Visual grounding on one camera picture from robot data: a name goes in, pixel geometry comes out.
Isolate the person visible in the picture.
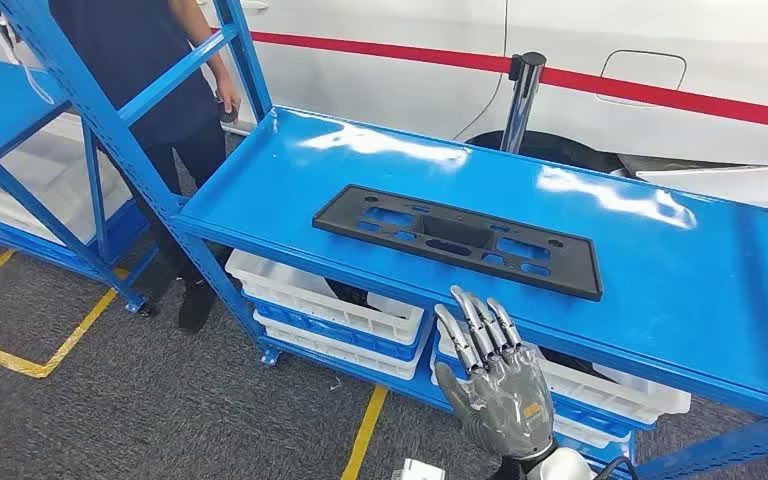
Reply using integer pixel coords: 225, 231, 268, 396
0, 0, 243, 333

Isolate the person's left hand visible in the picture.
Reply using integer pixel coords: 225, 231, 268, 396
214, 76, 243, 124

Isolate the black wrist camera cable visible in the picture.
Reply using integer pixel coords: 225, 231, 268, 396
594, 455, 638, 480

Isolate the white car with red stripe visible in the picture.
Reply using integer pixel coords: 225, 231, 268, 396
195, 0, 768, 175

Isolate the black plastic mounting plate part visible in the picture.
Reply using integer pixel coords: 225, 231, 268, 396
311, 184, 605, 303

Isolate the white car body panel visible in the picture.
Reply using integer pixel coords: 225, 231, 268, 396
612, 162, 768, 210

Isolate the yellow floor tape square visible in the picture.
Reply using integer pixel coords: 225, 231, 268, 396
0, 248, 130, 380

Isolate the chrome stanchion post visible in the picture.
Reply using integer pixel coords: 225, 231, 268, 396
499, 51, 548, 155

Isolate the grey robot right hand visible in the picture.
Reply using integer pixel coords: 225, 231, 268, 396
432, 284, 558, 465

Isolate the blue metal shelf rack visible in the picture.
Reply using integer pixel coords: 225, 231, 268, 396
0, 0, 768, 480
0, 52, 160, 313

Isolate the yellow floor tape line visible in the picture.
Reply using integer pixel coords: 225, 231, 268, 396
340, 386, 390, 480

